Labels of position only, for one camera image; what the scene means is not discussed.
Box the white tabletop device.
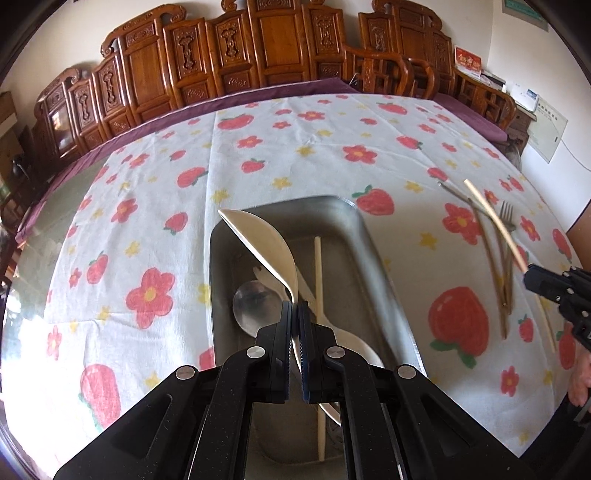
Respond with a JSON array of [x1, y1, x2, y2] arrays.
[[508, 82, 540, 112]]

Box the white soup spoon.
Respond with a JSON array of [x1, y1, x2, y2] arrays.
[[217, 209, 301, 374]]

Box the purple armchair cushion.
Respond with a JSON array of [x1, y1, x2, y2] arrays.
[[434, 92, 509, 144]]

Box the white electrical panel door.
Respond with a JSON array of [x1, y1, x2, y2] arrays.
[[526, 98, 568, 164]]

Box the person's right hand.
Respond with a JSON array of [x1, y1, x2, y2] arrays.
[[568, 352, 591, 408]]

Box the rectangular metal tray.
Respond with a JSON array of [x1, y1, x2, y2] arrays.
[[209, 195, 428, 467]]

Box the metal spoon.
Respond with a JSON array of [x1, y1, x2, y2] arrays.
[[232, 280, 284, 339]]

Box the carved wooden armchair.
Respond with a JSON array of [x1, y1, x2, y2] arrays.
[[344, 0, 518, 132]]

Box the green wall panel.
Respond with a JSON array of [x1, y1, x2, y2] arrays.
[[502, 0, 551, 32]]

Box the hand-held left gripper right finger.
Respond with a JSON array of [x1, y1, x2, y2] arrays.
[[295, 301, 536, 480]]

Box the light wooden chopstick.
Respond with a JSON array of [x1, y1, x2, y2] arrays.
[[463, 178, 558, 354], [313, 236, 328, 463]]

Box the strawberry print tablecloth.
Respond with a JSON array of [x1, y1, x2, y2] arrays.
[[0, 92, 583, 472]]

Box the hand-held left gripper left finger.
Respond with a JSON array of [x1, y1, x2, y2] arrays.
[[53, 300, 296, 480]]

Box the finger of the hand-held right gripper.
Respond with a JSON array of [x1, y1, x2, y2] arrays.
[[524, 264, 566, 303], [561, 269, 591, 296]]

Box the red box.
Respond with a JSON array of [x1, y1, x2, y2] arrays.
[[455, 45, 483, 78]]

